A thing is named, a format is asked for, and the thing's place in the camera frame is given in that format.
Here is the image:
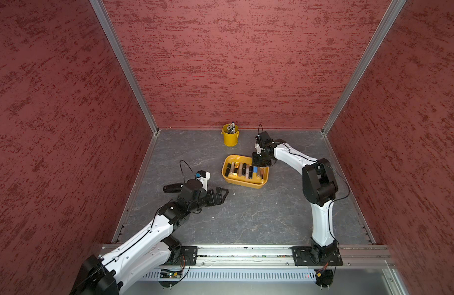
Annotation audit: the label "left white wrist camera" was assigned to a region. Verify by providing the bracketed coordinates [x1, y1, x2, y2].
[196, 170, 210, 191]

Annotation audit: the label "yellow pen cup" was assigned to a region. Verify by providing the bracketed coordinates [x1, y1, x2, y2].
[221, 124, 239, 147]

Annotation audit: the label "yellow plastic storage box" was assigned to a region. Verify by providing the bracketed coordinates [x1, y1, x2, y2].
[221, 154, 270, 189]

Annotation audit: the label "right controller connector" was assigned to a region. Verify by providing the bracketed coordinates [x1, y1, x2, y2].
[315, 269, 335, 288]

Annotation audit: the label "aluminium front rail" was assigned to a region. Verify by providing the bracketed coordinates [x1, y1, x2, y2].
[184, 244, 396, 269]

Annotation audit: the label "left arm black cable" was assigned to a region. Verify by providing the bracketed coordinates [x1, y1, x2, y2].
[178, 159, 197, 183]

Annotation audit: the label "left controller board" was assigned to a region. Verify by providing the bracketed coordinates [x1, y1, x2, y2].
[158, 269, 183, 288]

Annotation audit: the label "silver grey lipstick tube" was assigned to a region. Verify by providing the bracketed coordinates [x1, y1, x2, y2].
[229, 162, 235, 175]

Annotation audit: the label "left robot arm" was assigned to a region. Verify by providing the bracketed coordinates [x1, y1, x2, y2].
[71, 179, 229, 295]

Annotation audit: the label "pens in yellow cup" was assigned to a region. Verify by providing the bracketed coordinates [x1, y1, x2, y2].
[226, 122, 236, 134]

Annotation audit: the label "left aluminium corner post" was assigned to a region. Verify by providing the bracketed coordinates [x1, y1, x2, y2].
[89, 0, 159, 136]

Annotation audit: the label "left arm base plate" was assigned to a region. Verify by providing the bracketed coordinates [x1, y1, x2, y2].
[165, 245, 198, 266]

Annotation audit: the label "right aluminium corner post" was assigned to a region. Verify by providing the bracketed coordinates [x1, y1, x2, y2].
[322, 0, 407, 136]

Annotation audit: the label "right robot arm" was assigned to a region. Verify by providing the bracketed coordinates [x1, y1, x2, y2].
[251, 132, 339, 265]

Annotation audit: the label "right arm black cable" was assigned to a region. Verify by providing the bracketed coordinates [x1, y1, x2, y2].
[257, 123, 351, 244]

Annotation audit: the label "black flat remote device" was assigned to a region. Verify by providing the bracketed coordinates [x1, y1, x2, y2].
[163, 183, 183, 194]

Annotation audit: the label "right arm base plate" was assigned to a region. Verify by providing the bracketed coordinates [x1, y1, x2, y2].
[291, 245, 343, 267]

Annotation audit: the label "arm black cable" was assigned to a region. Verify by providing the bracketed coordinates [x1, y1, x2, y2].
[257, 123, 351, 244]
[178, 159, 197, 183]

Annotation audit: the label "tan lipstick tube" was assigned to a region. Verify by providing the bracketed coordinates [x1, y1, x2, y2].
[237, 163, 244, 177]

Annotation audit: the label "aluminium corner post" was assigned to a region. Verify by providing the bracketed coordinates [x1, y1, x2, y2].
[322, 0, 407, 136]
[89, 0, 159, 136]

